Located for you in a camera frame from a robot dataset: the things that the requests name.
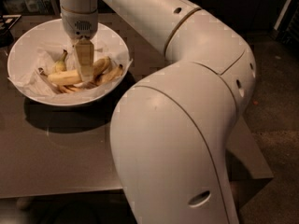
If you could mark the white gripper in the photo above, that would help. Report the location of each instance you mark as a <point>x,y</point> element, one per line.
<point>78,23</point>

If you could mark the yellow banana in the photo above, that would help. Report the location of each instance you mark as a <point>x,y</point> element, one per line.
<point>73,77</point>

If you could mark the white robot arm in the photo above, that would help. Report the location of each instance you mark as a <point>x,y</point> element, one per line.
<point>169,131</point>

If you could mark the white bowl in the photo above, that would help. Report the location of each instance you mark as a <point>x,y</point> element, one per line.
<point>37,38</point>

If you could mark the banana peel pieces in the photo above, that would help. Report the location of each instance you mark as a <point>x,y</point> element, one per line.
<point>110,74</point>

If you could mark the white paper napkin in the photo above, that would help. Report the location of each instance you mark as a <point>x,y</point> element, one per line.
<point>117,53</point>

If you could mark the black rack at left edge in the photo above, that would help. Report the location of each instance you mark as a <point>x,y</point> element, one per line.
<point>6,23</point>

